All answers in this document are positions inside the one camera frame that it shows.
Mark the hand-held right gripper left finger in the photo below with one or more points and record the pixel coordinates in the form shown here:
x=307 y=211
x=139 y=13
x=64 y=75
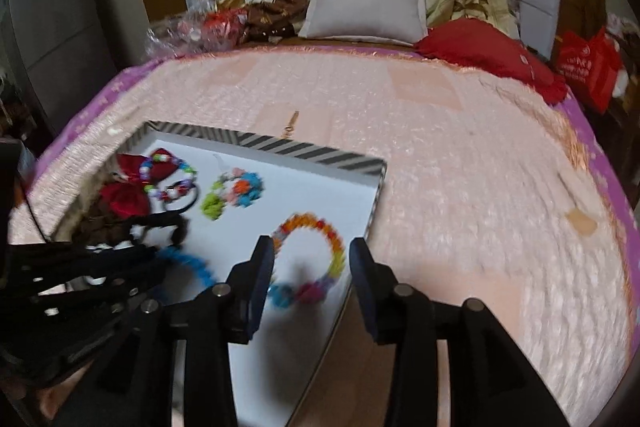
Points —
x=267 y=267

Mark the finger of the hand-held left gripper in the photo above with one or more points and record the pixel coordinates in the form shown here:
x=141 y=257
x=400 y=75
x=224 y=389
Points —
x=130 y=272

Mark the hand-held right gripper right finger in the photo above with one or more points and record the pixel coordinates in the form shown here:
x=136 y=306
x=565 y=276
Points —
x=359 y=277

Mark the striped cardboard box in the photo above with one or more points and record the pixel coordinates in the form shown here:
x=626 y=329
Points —
x=300 y=192

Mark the brown scrunchie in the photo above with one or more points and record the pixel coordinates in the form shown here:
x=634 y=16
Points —
x=105 y=222

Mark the red bow hair clip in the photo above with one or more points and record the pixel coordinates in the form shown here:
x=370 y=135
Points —
x=125 y=199

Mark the small golden hair clip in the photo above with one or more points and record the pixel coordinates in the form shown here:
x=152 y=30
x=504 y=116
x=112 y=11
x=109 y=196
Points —
x=290 y=124

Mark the pink blanket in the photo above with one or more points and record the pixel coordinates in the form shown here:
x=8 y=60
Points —
x=475 y=182

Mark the clear plastic bag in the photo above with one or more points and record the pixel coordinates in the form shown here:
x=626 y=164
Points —
x=175 y=34

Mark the grey refrigerator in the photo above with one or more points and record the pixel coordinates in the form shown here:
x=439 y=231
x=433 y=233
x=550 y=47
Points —
x=55 y=32

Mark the red pillow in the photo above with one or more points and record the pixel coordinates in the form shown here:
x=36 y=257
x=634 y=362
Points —
x=480 y=47

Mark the purple bedsheet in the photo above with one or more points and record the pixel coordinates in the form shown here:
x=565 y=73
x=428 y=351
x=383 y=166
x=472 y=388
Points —
x=600 y=147

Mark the white pillow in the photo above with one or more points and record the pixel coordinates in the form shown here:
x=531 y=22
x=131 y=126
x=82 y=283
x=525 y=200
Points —
x=365 y=2

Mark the red shopping bag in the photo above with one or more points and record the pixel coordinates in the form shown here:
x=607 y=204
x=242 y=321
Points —
x=585 y=62

